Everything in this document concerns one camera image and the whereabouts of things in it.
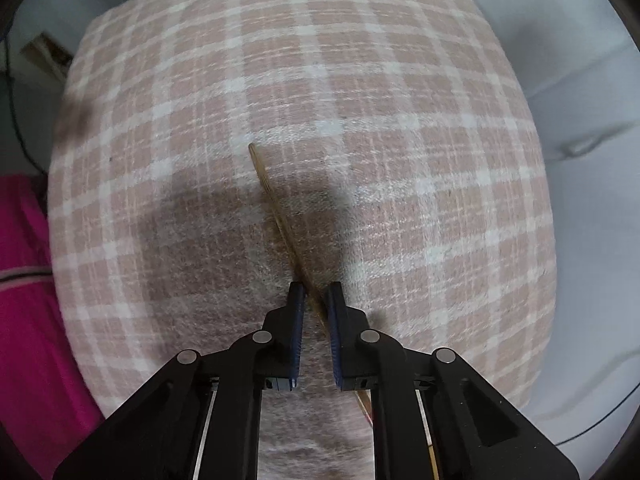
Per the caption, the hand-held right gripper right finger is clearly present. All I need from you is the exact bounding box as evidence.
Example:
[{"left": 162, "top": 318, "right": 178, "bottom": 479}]
[{"left": 324, "top": 282, "right": 581, "bottom": 480}]

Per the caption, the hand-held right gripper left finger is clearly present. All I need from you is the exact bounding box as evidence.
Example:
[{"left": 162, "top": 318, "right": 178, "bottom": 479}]
[{"left": 52, "top": 281, "right": 307, "bottom": 480}]

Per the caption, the red-tipped wooden chopstick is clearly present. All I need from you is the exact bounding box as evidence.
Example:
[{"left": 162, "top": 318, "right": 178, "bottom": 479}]
[{"left": 247, "top": 142, "right": 377, "bottom": 427}]

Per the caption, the pink checked cloth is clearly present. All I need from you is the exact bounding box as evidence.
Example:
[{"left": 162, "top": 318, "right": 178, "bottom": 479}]
[{"left": 47, "top": 0, "right": 558, "bottom": 480}]

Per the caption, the pink garment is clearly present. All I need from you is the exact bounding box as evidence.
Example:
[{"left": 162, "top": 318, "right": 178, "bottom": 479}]
[{"left": 0, "top": 174, "right": 106, "bottom": 461}]

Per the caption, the black power cable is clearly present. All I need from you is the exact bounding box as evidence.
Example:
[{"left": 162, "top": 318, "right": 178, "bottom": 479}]
[{"left": 547, "top": 395, "right": 631, "bottom": 446}]

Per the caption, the thin black wire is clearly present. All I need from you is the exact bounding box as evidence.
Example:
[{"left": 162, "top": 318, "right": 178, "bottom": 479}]
[{"left": 2, "top": 20, "right": 43, "bottom": 178}]

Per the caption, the wooden furniture frame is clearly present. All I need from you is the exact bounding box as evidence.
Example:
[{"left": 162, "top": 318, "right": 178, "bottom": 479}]
[{"left": 20, "top": 31, "right": 72, "bottom": 81}]

